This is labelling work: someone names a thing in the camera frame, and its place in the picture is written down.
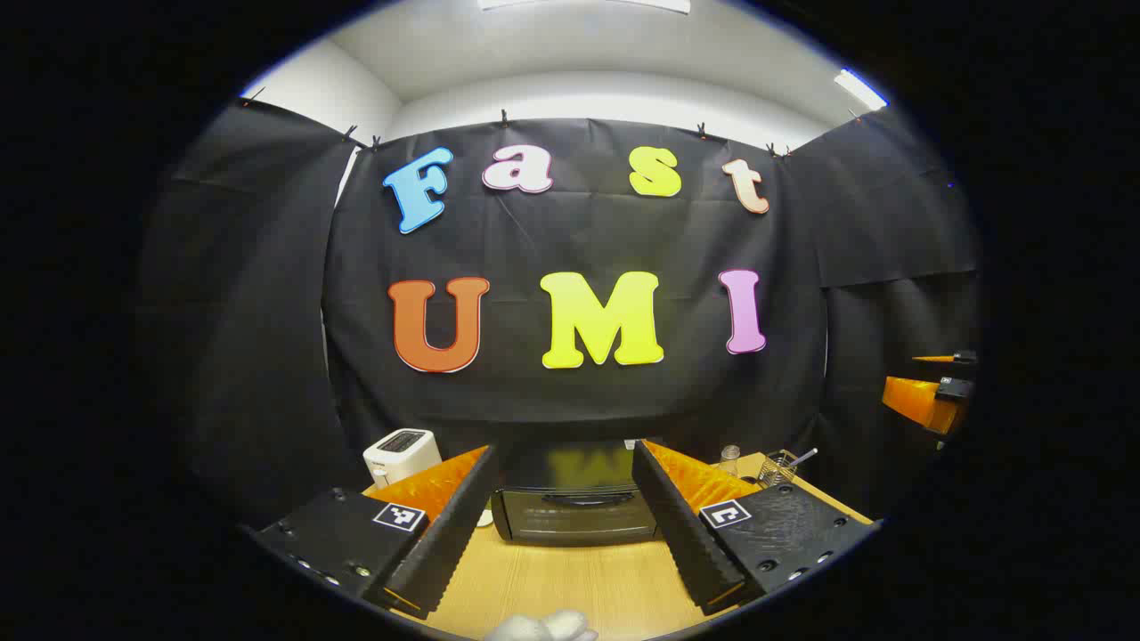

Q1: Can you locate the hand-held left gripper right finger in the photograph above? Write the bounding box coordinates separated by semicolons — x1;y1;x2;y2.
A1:
631;439;883;617

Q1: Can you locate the black electric oven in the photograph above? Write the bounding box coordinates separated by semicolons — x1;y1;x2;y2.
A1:
490;441;660;547

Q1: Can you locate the ceiling light panel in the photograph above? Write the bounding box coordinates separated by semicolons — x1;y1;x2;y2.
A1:
835;69;890;111

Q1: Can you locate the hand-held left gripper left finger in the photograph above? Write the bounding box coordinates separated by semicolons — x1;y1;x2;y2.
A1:
249;445;500;621

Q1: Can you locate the wire mesh pen holder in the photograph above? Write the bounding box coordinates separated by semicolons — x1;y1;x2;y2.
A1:
757;450;800;489

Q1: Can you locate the white toaster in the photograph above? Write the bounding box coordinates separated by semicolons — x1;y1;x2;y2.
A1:
362;429;444;489

